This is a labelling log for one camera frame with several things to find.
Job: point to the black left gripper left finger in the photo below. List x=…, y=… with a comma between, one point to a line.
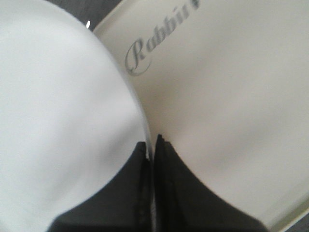
x=123, y=205

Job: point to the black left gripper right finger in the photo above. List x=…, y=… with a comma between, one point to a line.
x=184, y=204

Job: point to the white round plate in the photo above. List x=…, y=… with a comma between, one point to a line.
x=68, y=118

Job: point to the beige rabbit serving tray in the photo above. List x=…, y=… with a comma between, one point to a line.
x=227, y=83

